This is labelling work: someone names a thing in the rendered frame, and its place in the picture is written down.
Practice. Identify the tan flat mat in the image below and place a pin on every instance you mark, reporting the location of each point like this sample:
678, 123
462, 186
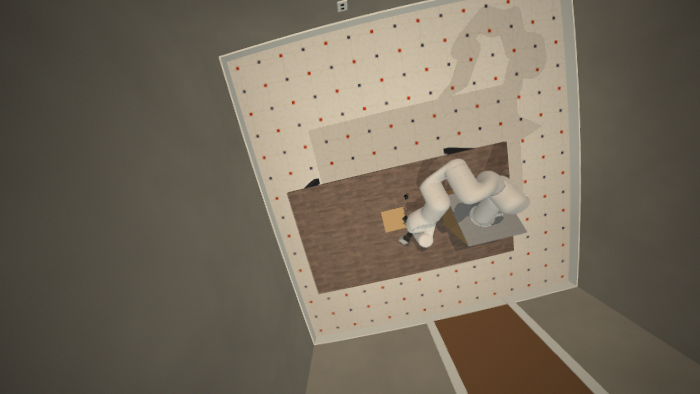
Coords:
392, 219

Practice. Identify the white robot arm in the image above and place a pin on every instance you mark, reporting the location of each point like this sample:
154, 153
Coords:
469, 191

